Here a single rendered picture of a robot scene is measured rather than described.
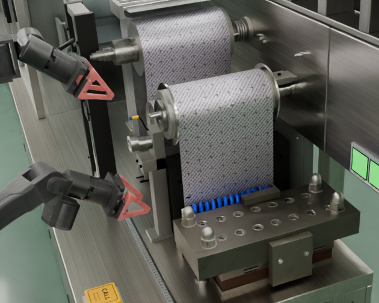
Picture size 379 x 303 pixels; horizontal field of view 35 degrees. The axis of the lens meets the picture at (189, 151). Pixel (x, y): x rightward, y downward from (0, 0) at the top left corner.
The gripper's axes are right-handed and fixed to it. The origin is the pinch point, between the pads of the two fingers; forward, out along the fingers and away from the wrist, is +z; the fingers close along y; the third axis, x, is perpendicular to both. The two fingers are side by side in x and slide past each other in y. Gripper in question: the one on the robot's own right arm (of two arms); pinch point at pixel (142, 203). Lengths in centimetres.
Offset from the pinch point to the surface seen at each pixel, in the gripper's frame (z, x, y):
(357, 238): 163, -26, -87
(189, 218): 7.9, 3.1, 8.4
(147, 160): -0.2, 8.0, -7.2
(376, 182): 30, 31, 30
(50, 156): -3, -22, -68
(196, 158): 7.2, 14.6, 0.3
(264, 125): 19.9, 27.7, 0.1
